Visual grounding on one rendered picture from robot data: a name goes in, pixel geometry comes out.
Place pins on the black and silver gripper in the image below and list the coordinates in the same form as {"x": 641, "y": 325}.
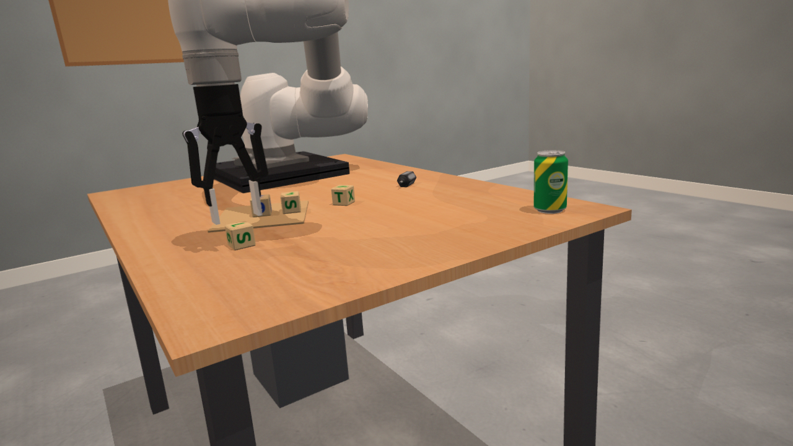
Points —
{"x": 221, "y": 122}

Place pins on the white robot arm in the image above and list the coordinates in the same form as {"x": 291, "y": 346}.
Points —
{"x": 329, "y": 104}

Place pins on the green and yellow drink can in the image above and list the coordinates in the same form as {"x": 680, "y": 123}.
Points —
{"x": 550, "y": 182}

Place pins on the tan flat mat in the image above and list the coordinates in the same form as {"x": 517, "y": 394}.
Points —
{"x": 244, "y": 213}

